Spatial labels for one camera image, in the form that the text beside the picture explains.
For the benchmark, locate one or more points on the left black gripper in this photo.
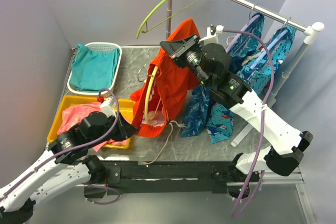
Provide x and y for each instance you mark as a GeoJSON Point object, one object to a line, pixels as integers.
{"type": "Point", "coordinates": [125, 129]}

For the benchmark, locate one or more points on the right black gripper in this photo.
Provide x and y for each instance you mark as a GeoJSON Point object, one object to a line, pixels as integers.
{"type": "Point", "coordinates": [175, 46]}

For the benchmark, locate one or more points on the yellow hanger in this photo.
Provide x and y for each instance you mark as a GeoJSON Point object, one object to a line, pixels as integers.
{"type": "Point", "coordinates": [150, 121]}

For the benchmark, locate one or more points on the orange shorts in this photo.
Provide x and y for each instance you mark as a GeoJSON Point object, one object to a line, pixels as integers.
{"type": "Point", "coordinates": [167, 97]}

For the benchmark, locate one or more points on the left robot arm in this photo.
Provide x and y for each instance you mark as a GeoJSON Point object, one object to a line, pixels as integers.
{"type": "Point", "coordinates": [63, 165]}

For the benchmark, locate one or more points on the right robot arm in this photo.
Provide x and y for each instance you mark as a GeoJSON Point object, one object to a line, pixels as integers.
{"type": "Point", "coordinates": [210, 64]}

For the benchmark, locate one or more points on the pink patterned shorts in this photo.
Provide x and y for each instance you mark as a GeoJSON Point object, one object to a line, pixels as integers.
{"type": "Point", "coordinates": [74, 115]}

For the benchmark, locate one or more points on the green hanger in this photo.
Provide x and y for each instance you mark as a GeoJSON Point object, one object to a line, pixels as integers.
{"type": "Point", "coordinates": [144, 28]}

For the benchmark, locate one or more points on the dark blue shark shorts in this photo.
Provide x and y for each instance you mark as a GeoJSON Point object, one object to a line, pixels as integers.
{"type": "Point", "coordinates": [203, 112]}

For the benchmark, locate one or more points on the purple hanger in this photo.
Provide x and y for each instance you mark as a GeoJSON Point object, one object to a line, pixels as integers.
{"type": "Point", "coordinates": [232, 39]}

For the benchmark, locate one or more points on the teal folded shorts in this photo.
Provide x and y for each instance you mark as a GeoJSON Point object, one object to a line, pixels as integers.
{"type": "Point", "coordinates": [92, 69]}

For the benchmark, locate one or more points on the light blue hanger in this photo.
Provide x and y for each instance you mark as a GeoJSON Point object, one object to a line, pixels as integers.
{"type": "Point", "coordinates": [265, 51]}

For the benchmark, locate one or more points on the yellow plastic tray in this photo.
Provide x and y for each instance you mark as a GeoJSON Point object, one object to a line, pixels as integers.
{"type": "Point", "coordinates": [125, 107]}

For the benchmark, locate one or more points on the white perforated basket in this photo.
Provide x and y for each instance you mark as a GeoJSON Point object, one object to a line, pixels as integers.
{"type": "Point", "coordinates": [115, 77]}

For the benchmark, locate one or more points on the silver clothes rack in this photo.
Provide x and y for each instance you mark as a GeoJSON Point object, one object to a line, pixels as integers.
{"type": "Point", "coordinates": [300, 99]}

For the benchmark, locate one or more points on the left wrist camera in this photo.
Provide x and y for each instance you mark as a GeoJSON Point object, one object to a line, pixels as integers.
{"type": "Point", "coordinates": [107, 107]}

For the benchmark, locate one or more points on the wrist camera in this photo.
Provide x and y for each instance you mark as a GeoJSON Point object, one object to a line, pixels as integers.
{"type": "Point", "coordinates": [212, 34]}
{"type": "Point", "coordinates": [107, 107]}

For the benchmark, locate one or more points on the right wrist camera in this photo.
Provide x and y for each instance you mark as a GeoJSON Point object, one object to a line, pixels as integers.
{"type": "Point", "coordinates": [212, 34]}

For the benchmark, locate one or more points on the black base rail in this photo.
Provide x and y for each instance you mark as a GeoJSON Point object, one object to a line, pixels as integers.
{"type": "Point", "coordinates": [169, 177]}

